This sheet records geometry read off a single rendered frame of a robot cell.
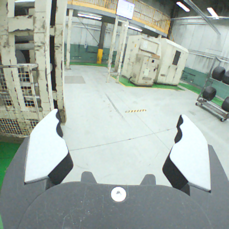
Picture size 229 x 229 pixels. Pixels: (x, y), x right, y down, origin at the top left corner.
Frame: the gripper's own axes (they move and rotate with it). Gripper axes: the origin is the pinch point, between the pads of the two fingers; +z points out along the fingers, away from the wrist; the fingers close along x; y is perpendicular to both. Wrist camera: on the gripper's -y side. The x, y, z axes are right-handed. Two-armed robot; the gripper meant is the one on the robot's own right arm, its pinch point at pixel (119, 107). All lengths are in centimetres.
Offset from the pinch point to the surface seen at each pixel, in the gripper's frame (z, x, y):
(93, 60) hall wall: 964, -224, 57
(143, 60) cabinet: 412, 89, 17
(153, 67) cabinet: 436, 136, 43
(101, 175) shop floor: 45, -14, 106
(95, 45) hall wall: 971, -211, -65
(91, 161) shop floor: 60, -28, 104
